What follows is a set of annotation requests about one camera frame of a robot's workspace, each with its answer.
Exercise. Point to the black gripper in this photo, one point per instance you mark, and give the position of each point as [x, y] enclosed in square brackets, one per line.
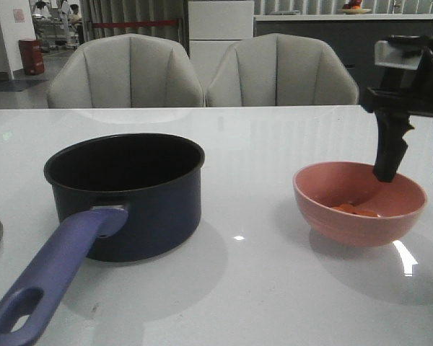
[404, 91]

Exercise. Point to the pink bowl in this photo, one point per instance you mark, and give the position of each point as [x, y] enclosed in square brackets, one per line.
[318, 187]

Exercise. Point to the orange ham slices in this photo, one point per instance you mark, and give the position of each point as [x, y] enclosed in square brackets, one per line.
[351, 209]

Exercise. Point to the dark blue saucepan purple handle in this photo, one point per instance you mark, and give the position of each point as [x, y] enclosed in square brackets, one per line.
[119, 198]

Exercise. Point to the grey counter with white top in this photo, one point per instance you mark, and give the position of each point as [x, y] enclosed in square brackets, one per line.
[352, 37]

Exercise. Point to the right beige armchair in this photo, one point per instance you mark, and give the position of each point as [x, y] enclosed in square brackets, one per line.
[281, 70]

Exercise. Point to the beige armchair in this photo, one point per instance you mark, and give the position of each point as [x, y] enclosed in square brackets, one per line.
[127, 71]
[281, 70]

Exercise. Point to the fruit plate on counter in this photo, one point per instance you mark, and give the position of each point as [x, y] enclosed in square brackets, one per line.
[354, 7]

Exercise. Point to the white cabinet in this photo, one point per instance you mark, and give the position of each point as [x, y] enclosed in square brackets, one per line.
[212, 27]

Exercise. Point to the left beige armchair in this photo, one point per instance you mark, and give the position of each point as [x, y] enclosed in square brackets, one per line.
[127, 71]

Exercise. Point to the red barrier belt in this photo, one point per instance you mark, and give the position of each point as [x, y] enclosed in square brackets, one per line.
[113, 25]

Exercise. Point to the grey curtain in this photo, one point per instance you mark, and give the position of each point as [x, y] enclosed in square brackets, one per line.
[136, 11]

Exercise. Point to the red trash bin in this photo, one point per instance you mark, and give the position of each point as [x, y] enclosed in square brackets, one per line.
[32, 57]

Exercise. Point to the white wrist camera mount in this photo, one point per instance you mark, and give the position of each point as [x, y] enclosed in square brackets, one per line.
[397, 55]

